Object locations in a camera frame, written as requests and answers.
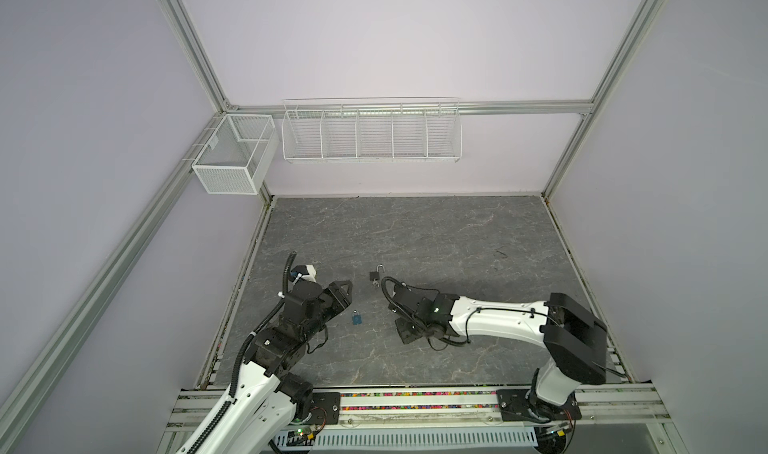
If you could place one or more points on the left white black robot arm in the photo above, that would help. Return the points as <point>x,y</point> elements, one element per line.
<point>263,396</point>

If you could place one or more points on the black padlock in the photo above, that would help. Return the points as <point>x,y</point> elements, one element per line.
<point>376,275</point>

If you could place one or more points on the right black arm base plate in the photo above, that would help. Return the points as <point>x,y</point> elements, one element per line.
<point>515,405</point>

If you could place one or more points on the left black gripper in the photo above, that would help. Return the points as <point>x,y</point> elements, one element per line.
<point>338,299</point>

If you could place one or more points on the white mesh box basket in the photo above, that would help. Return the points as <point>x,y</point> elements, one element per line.
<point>236,156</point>

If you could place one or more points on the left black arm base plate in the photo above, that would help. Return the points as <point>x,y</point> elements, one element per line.
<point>324,409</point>

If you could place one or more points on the white wire shelf basket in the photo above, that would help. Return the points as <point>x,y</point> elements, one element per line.
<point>408,129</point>

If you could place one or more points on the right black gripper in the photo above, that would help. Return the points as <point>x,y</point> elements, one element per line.
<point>405,336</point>

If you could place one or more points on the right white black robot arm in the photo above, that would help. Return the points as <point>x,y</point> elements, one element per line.
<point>575,339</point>

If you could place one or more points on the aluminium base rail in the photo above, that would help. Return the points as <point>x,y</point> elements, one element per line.
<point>478,405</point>

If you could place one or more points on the aluminium enclosure frame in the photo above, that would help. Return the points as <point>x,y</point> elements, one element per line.
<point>99,104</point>

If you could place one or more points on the white vented cable duct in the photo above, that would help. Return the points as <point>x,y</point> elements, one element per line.
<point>402,439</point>

